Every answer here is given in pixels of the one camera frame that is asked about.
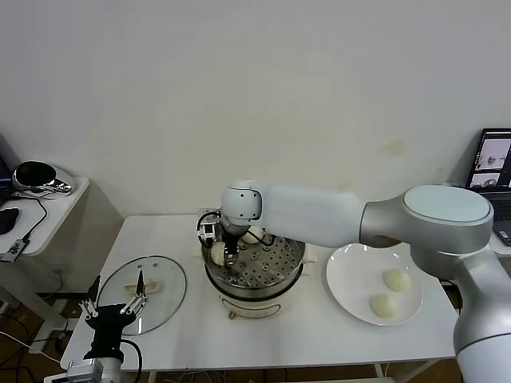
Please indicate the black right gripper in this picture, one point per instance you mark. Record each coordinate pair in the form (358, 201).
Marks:
(232, 241)

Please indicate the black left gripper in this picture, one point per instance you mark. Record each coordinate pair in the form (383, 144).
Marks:
(105, 323)

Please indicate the white steamed baozi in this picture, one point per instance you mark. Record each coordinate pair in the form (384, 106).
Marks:
(383, 306)
(253, 236)
(217, 253)
(396, 279)

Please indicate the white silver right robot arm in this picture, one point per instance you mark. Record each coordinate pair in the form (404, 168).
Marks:
(319, 215)

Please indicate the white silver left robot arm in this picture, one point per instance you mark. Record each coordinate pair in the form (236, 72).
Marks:
(108, 369)

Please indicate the stainless perforated steamer basket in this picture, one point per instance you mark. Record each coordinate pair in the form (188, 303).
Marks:
(275, 263)

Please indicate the grey usb hub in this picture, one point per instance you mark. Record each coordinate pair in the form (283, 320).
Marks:
(15, 250)

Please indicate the round white plate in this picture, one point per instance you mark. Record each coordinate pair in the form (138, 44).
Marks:
(351, 287)

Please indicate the black computer mouse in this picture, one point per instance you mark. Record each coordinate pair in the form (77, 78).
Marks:
(8, 220)

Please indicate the shiny chrome headset device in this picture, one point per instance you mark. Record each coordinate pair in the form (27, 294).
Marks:
(36, 175)

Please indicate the dark laptop screen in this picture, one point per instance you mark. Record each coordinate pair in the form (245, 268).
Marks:
(3, 179)

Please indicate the open grey laptop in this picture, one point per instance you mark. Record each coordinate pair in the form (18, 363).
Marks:
(491, 159)

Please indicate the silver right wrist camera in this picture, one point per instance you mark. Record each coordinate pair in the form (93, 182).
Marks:
(208, 230)

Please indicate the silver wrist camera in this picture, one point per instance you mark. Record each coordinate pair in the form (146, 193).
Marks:
(81, 370)
(208, 230)

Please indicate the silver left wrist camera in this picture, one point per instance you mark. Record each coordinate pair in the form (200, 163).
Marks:
(81, 370)

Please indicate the white side table black frame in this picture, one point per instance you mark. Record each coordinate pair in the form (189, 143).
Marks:
(508, 251)

